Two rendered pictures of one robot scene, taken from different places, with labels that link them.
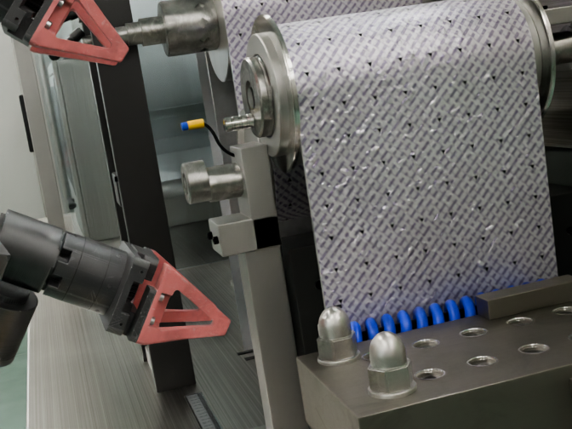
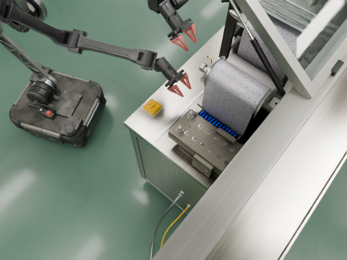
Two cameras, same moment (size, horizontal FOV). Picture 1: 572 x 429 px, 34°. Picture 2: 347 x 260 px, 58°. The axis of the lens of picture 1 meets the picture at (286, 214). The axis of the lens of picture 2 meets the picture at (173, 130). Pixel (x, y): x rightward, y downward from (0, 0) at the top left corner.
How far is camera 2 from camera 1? 1.21 m
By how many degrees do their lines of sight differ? 65
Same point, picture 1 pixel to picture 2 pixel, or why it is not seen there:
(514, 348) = (202, 142)
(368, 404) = (173, 130)
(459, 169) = (231, 111)
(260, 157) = not seen: hidden behind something
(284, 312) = not seen: hidden behind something
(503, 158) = (239, 117)
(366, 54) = (221, 86)
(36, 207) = not seen: outside the picture
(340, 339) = (189, 115)
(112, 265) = (170, 77)
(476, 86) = (239, 106)
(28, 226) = (160, 64)
